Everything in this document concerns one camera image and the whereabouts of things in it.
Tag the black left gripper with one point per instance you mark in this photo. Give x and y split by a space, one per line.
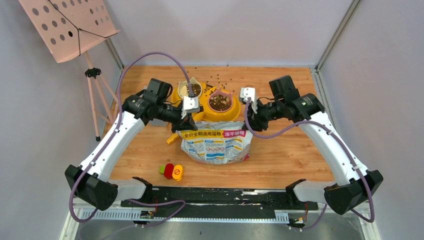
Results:
185 120

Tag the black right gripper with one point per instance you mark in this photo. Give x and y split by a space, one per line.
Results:
257 122

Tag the yellow plastic scoop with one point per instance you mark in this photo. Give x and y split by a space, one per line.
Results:
172 138

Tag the pet food bag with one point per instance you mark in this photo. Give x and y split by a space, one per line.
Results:
217 143

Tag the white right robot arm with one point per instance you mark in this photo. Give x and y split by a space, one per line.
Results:
353 182

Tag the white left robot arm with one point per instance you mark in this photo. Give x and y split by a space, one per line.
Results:
90 181

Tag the translucent blue plastic container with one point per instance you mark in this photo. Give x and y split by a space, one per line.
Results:
158 123

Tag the cream cat-ear bowl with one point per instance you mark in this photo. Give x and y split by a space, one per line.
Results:
182 87

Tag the brown kibble in cream bowl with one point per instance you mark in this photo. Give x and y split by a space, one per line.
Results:
196 90

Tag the brown kibble in pink bowl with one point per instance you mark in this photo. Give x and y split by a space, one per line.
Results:
220 103

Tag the spilled kibble on table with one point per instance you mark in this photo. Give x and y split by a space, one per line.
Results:
220 77

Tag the pink cat-ear bowl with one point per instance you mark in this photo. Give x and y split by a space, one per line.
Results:
219 91

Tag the red yellow green toy block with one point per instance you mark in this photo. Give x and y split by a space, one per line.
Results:
172 171

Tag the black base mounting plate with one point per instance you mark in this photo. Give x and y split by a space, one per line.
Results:
223 203

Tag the pink perforated music stand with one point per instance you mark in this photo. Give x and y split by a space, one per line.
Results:
70 28

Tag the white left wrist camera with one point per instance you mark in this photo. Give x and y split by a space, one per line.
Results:
190 105

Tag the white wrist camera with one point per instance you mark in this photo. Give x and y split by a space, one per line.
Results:
248 95
190 105

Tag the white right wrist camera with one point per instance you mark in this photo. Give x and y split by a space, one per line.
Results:
248 95

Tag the aluminium frame rail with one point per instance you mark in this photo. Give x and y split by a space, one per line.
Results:
133 220

